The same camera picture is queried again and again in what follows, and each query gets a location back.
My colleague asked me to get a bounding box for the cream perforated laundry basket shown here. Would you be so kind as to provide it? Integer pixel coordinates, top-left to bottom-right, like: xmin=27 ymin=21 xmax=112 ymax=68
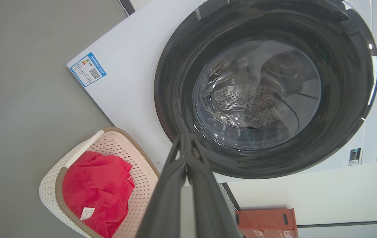
xmin=39 ymin=127 xmax=160 ymax=238

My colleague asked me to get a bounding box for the blue energy label sticker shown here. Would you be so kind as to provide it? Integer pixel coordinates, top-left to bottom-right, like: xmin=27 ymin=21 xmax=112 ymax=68
xmin=69 ymin=52 xmax=107 ymax=88

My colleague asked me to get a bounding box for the white front-load washing machine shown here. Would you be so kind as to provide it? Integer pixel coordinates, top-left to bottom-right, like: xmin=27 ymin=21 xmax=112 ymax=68
xmin=67 ymin=0 xmax=377 ymax=183

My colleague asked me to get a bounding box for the red garment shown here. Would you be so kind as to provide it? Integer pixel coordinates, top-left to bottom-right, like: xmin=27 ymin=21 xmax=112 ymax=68
xmin=62 ymin=151 xmax=135 ymax=238

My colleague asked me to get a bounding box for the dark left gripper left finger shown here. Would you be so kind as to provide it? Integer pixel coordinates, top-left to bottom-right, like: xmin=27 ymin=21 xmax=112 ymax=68
xmin=136 ymin=134 xmax=188 ymax=238

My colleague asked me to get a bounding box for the round black washer door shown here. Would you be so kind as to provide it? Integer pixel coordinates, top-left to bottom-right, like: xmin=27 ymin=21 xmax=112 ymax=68
xmin=154 ymin=0 xmax=377 ymax=179

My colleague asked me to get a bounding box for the small printed washer sticker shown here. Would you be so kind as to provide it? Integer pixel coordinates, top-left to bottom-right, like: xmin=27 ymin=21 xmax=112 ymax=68
xmin=348 ymin=148 xmax=361 ymax=166

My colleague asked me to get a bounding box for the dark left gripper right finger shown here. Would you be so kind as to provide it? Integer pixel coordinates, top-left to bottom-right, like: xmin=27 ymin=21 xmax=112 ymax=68
xmin=188 ymin=134 xmax=242 ymax=238

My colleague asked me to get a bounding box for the red cardboard box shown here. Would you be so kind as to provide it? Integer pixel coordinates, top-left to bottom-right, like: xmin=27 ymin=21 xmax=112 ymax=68
xmin=236 ymin=208 xmax=299 ymax=238

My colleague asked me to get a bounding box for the white garment care tag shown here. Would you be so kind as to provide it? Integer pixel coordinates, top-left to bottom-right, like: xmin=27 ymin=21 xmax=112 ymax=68
xmin=80 ymin=207 xmax=95 ymax=221

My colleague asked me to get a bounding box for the white floor cable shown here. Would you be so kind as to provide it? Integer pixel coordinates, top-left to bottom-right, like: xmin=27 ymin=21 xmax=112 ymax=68
xmin=222 ymin=183 xmax=238 ymax=210

